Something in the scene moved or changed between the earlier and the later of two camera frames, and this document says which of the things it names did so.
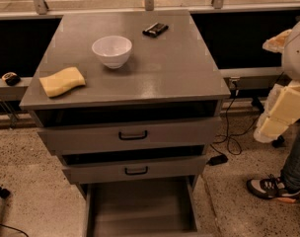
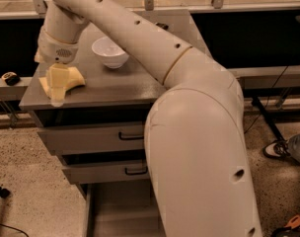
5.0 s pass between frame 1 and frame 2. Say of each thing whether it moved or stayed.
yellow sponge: stayed
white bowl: stayed
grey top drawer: stayed
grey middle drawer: stayed
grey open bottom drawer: stayed
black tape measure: stayed
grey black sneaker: moved
